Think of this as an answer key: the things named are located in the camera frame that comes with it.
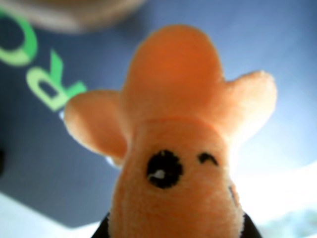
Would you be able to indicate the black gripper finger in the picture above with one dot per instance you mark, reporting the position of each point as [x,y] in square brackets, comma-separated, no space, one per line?
[104,228]
[248,229]

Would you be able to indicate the orange plush toy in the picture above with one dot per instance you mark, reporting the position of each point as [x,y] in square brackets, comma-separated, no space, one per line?
[173,111]

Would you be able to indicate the beige round box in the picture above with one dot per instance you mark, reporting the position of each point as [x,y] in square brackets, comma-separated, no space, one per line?
[74,15]

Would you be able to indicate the dark blue mat green letters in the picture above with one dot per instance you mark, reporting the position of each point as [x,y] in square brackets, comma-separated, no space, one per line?
[37,161]

